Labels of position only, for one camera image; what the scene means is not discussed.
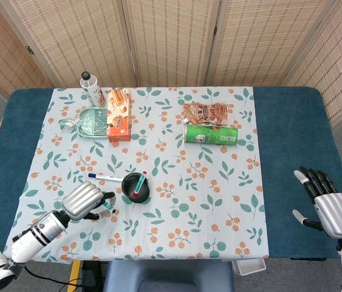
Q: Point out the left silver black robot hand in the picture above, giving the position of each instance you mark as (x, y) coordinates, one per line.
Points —
(81, 200)

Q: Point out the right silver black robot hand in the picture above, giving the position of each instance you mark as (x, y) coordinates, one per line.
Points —
(336, 213)

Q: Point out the black capped whiteboard marker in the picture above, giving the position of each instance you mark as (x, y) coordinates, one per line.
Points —
(109, 206)

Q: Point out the blue capped whiteboard marker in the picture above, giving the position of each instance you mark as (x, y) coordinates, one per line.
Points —
(107, 177)

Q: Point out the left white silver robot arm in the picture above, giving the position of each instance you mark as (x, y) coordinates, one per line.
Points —
(37, 234)

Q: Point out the black mesh pen holder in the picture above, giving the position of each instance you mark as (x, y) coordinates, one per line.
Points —
(128, 186)

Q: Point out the red capped whiteboard marker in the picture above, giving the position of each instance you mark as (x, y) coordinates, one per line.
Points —
(141, 182)

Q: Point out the black table leg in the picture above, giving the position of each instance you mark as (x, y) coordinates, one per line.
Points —
(93, 273)

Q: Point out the blue table cover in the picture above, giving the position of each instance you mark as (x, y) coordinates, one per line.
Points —
(286, 152)

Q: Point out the orange snack box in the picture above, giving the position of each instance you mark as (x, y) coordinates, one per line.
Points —
(119, 121)

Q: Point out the leaf and fruit print tablecloth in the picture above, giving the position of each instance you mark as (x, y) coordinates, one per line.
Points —
(173, 182)

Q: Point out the small white box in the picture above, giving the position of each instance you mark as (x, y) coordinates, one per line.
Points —
(248, 267)

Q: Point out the clear bottle with black cap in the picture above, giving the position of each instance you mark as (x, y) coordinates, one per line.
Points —
(90, 86)

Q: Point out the blue padded seat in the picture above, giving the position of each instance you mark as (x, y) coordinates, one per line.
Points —
(170, 276)

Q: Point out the green chips can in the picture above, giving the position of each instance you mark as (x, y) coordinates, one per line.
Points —
(210, 134)

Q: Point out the orange sauce pouch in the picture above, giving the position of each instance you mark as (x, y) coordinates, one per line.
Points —
(207, 113)

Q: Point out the black screen hinge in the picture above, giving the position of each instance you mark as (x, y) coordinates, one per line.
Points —
(215, 30)
(29, 50)

